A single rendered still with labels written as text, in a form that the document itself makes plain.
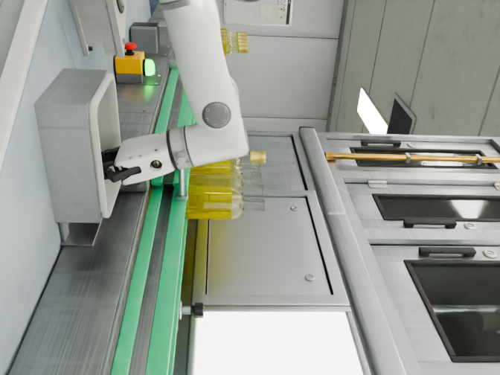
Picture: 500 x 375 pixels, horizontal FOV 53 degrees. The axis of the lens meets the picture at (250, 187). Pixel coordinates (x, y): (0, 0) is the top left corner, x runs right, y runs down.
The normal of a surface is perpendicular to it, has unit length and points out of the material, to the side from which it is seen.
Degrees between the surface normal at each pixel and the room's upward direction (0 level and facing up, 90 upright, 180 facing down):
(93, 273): 90
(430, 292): 90
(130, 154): 107
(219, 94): 79
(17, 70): 90
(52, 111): 90
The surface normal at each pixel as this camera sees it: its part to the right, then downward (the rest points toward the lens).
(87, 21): 0.02, 0.86
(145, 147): -0.21, -0.79
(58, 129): 0.05, 0.52
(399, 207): 0.05, -0.85
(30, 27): 0.07, -0.51
